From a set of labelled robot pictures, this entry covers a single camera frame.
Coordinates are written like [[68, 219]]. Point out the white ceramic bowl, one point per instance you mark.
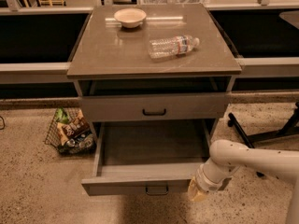
[[130, 17]]

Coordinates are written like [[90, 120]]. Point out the black wheeled stand base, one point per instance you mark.
[[290, 128]]

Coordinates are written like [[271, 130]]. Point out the brown snack bag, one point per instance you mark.
[[72, 129]]

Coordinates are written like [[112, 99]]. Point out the clear plastic water bottle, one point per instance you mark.
[[173, 46]]

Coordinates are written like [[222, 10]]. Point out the grey drawer cabinet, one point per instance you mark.
[[114, 61]]

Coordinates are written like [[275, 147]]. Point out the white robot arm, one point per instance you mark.
[[225, 157]]

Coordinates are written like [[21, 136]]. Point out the green snack bag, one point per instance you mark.
[[61, 116]]

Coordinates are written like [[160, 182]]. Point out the black drawer handle lower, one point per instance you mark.
[[157, 191]]

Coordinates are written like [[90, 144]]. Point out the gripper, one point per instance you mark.
[[205, 181]]

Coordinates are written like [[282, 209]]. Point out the black drawer handle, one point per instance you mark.
[[153, 113], [157, 191]]

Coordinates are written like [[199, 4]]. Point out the wire basket with snacks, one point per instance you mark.
[[83, 144]]

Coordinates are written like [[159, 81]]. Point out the black drawer handle upper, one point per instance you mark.
[[153, 113]]

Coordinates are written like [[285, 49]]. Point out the grey drawer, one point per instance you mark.
[[178, 106], [132, 155]]

